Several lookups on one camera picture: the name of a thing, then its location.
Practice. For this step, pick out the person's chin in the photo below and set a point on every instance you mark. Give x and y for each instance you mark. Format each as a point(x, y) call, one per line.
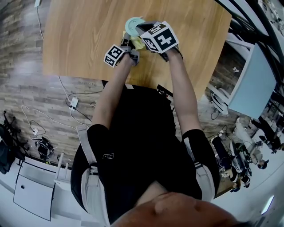
point(173, 210)

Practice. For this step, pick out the long white power strip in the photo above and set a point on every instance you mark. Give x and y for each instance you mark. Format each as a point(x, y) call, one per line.
point(37, 2)

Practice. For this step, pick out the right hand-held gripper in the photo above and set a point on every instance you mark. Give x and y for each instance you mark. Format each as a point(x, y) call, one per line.
point(163, 40)

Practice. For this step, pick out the black bag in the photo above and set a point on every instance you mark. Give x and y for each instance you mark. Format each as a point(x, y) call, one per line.
point(44, 148)

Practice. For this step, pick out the person's black shirt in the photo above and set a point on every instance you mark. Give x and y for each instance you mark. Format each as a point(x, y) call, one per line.
point(142, 137)

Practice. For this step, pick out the white cabinet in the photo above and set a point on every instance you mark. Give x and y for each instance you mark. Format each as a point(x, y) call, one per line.
point(33, 195)

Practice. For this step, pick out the person's left forearm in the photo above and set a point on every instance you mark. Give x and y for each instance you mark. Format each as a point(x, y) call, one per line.
point(113, 88)

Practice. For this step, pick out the black office chair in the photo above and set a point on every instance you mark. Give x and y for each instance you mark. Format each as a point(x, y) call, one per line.
point(5, 150)

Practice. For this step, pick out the person's right forearm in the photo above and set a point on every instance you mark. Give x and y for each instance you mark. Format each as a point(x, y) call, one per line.
point(184, 93)

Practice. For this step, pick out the wooden table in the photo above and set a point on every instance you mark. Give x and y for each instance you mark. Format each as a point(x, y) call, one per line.
point(266, 20)

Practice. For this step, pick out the white power strip black plugs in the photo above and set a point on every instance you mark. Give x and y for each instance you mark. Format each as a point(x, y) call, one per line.
point(74, 103)

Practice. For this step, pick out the light blue desk panel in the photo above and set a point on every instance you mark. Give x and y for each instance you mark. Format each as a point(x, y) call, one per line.
point(253, 84)

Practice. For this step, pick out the yellow cloth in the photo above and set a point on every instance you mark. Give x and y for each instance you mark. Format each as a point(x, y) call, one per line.
point(138, 43)

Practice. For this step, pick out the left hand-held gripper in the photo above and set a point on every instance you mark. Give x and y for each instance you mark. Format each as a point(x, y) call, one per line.
point(113, 55)

